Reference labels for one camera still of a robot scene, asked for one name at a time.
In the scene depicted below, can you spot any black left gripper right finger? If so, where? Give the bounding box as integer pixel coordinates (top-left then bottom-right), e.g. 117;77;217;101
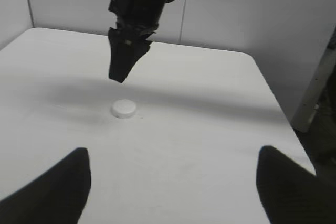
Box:
256;146;335;223

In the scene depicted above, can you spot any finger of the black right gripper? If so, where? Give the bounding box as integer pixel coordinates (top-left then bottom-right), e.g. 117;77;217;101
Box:
108;26;157;83

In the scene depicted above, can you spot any white ribbed bottle cap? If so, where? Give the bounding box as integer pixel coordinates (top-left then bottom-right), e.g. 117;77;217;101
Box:
111;99;137;119

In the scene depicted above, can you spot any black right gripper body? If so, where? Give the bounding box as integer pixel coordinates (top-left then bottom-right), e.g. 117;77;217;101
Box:
109;0;166;34

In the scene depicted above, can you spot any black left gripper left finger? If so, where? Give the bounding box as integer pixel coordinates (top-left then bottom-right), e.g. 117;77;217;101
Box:
1;147;91;223

